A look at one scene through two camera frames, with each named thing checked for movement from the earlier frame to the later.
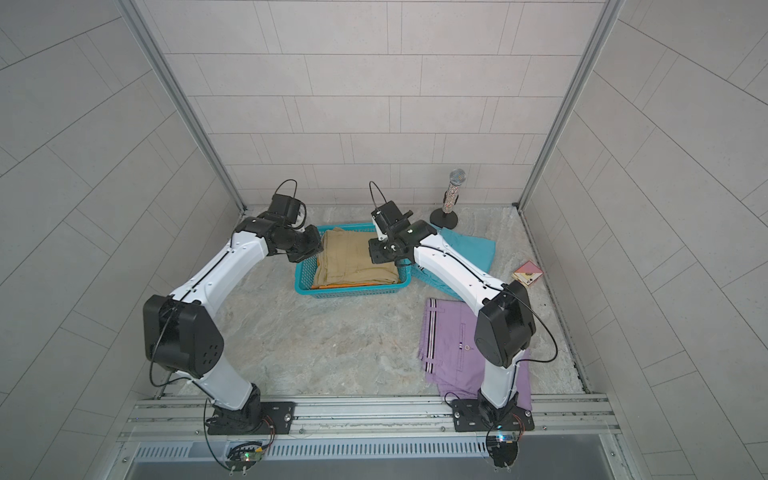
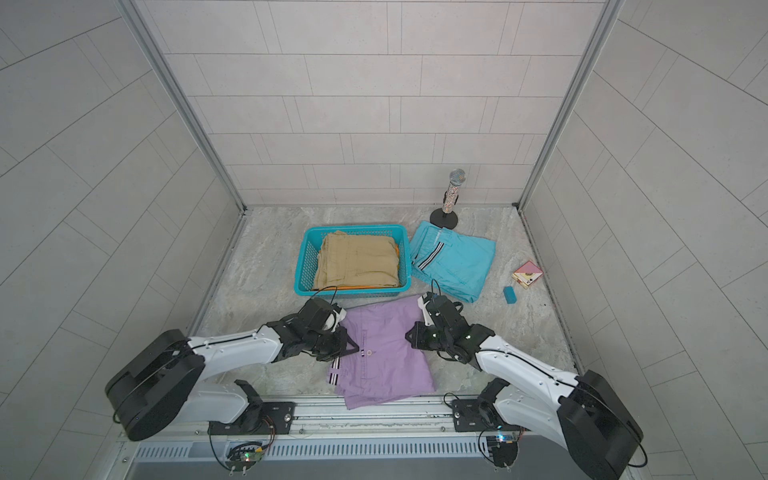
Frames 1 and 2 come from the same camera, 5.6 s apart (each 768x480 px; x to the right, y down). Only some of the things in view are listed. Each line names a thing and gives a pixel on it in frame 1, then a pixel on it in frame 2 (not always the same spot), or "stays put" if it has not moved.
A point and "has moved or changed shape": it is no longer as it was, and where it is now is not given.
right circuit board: [504, 449] stays put
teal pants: [479, 254] stays put
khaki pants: [345, 259] stays put
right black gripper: [379, 253] to [418, 329]
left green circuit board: [244, 456] stays put
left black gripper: [315, 245] to [341, 348]
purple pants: [450, 356] has moved or changed shape
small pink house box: [527, 273] stays put
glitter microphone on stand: [445, 217] stays put
